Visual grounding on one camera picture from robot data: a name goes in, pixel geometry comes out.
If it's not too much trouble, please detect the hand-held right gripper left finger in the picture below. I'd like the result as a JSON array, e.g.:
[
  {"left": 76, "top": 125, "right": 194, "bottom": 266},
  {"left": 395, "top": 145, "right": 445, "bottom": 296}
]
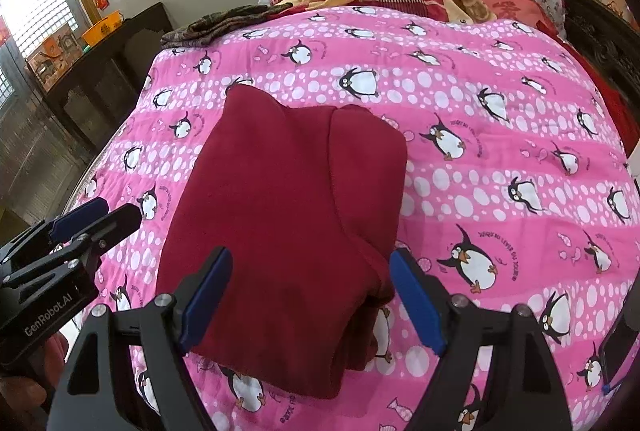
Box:
[{"left": 47, "top": 246, "right": 234, "bottom": 431}]

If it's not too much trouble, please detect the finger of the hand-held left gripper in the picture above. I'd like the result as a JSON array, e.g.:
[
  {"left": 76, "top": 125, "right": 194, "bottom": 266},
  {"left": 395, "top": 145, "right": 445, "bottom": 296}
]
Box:
[
  {"left": 48, "top": 197, "right": 110, "bottom": 243},
  {"left": 70, "top": 204, "right": 144, "bottom": 262}
]

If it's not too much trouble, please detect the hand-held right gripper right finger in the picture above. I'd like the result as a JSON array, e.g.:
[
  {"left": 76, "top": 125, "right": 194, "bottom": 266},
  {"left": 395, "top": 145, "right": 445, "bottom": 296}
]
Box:
[{"left": 389, "top": 248, "right": 573, "bottom": 431}]

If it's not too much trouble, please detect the dark red sweater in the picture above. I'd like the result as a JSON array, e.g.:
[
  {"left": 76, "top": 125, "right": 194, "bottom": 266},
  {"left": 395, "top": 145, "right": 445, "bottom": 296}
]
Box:
[{"left": 156, "top": 84, "right": 410, "bottom": 399}]

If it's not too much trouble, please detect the person's left hand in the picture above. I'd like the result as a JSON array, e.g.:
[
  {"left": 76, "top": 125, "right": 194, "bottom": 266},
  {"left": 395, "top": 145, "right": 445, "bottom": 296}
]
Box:
[{"left": 0, "top": 331, "right": 68, "bottom": 412}]

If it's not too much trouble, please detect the dark wooden cabinet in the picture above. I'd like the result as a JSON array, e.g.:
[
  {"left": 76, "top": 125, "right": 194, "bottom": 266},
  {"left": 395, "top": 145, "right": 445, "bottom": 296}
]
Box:
[{"left": 40, "top": 1, "right": 173, "bottom": 152}]

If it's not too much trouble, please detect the pink penguin printed blanket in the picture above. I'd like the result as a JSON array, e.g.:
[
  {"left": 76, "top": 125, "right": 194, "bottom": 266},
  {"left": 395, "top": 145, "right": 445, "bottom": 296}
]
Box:
[{"left": 65, "top": 4, "right": 640, "bottom": 431}]

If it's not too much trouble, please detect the orange patterned box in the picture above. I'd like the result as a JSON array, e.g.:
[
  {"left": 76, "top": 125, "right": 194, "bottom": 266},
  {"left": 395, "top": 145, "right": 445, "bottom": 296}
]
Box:
[{"left": 27, "top": 34, "right": 83, "bottom": 89}]

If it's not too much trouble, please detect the orange plastic basin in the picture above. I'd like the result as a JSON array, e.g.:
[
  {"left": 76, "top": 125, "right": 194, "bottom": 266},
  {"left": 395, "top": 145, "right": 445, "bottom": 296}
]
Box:
[{"left": 80, "top": 10, "right": 126, "bottom": 47}]

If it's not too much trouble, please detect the black phone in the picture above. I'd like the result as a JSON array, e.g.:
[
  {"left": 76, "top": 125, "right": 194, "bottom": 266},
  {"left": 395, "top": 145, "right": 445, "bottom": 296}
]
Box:
[{"left": 597, "top": 306, "right": 640, "bottom": 394}]

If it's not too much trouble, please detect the brown patterned cloth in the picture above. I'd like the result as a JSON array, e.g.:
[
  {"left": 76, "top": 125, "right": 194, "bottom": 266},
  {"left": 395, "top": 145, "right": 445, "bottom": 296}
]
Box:
[{"left": 160, "top": 1, "right": 296, "bottom": 49}]

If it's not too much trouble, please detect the red embroidered pillow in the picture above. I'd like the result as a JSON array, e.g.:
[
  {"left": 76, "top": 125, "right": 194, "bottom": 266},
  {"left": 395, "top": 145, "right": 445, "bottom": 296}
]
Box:
[{"left": 467, "top": 0, "right": 558, "bottom": 37}]

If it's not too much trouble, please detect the dark wooden headboard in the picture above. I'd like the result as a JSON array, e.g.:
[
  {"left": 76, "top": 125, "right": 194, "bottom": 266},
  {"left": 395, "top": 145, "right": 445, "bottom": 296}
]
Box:
[{"left": 547, "top": 0, "right": 640, "bottom": 112}]

